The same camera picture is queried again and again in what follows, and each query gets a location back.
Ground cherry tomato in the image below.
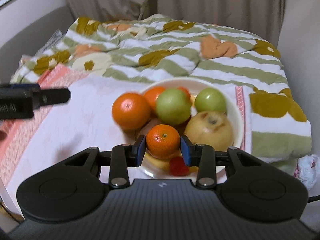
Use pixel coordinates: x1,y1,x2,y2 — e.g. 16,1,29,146
169,156,189,176

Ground white plastic bag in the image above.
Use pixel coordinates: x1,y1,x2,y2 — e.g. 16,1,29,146
295,154,319,190

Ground pink floral tablecloth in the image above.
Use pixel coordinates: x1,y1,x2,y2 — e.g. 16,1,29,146
0,63,247,214

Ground brown kiwi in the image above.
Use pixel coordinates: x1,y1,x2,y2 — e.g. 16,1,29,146
135,118,161,139

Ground large orange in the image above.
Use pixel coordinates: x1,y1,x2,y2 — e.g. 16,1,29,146
143,86,166,115
112,93,151,131

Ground beige curtain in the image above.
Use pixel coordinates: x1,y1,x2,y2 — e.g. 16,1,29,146
66,0,285,45

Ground green apple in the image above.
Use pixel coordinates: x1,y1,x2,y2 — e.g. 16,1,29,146
194,88,227,114
155,88,191,126

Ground grey sofa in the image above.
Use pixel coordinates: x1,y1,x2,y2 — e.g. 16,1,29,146
1,6,74,83

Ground yellow red apple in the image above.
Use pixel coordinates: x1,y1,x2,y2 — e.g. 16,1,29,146
184,111,234,151

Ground small mandarin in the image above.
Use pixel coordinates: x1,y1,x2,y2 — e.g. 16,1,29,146
146,124,180,159
177,87,190,100

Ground green striped floral blanket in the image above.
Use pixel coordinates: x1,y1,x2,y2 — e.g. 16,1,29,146
12,15,312,158

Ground cream bowl yellow cartoon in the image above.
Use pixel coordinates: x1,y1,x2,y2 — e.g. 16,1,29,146
139,77,248,179

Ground grey patterned pillow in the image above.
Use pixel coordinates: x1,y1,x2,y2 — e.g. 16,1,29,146
35,29,64,56

